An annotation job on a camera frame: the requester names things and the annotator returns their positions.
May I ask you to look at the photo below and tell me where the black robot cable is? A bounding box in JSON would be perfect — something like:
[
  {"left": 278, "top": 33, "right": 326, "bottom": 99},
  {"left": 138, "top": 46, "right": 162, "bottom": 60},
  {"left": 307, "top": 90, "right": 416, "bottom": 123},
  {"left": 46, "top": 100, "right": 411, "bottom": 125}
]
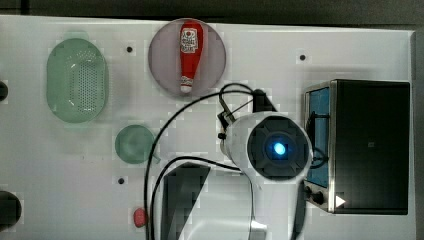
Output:
[{"left": 143, "top": 82, "right": 278, "bottom": 240}]

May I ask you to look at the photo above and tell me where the silver black toaster oven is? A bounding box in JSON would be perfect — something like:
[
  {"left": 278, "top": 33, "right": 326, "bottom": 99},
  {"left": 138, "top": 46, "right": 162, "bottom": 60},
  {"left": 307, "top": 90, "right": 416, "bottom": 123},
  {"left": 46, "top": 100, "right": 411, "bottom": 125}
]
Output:
[{"left": 304, "top": 79, "right": 411, "bottom": 215}]

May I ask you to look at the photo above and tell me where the grey round plate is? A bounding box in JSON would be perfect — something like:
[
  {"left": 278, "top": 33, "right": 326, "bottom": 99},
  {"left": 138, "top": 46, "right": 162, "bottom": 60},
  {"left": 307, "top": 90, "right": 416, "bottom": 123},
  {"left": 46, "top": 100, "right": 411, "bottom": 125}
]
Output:
[{"left": 148, "top": 18, "right": 226, "bottom": 96}]

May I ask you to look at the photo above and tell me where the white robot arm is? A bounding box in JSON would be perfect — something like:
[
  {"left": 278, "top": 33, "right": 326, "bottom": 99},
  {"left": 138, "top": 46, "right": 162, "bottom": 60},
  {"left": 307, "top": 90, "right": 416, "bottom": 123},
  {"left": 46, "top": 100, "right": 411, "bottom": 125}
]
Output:
[{"left": 154, "top": 112, "right": 312, "bottom": 240}]

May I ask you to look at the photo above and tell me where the green perforated colander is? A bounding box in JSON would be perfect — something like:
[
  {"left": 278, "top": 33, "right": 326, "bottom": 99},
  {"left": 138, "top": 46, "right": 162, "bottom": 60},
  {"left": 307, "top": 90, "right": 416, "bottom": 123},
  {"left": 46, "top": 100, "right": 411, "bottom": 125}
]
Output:
[{"left": 46, "top": 32, "right": 109, "bottom": 124}]

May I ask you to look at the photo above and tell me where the black cylinder lower left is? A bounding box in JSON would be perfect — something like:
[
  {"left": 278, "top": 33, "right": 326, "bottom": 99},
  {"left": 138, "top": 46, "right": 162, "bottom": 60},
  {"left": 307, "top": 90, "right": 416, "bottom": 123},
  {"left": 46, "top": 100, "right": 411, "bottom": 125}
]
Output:
[{"left": 0, "top": 191, "right": 22, "bottom": 231}]

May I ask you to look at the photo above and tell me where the black cylinder upper left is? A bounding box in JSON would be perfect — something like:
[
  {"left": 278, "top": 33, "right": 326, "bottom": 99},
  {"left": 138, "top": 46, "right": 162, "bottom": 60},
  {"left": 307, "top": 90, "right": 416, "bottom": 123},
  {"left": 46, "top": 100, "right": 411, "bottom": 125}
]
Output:
[{"left": 0, "top": 81, "right": 9, "bottom": 101}]

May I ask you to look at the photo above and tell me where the black cylinder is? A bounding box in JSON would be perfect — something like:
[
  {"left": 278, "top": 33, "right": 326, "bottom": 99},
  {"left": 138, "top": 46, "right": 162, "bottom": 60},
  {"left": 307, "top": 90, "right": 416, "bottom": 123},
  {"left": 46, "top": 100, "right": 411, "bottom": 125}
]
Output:
[
  {"left": 0, "top": 81, "right": 9, "bottom": 101},
  {"left": 0, "top": 191, "right": 22, "bottom": 231}
]

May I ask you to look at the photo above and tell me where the red plush strawberry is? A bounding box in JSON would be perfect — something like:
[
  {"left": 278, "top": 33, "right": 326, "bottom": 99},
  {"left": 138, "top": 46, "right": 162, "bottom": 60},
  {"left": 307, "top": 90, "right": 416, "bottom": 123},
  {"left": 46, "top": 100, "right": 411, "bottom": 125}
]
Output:
[{"left": 133, "top": 208, "right": 147, "bottom": 228}]

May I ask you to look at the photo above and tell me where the green mug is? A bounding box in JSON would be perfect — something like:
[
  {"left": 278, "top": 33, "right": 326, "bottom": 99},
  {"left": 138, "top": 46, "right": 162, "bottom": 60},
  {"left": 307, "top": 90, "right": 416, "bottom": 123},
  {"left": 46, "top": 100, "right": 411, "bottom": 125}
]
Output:
[{"left": 114, "top": 125, "right": 155, "bottom": 164}]

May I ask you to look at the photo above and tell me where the red plush ketchup bottle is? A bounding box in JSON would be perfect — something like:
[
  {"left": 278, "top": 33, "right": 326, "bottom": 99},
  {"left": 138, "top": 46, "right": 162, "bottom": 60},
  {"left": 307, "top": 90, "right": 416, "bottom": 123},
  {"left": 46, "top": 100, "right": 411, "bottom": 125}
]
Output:
[{"left": 179, "top": 20, "right": 204, "bottom": 93}]

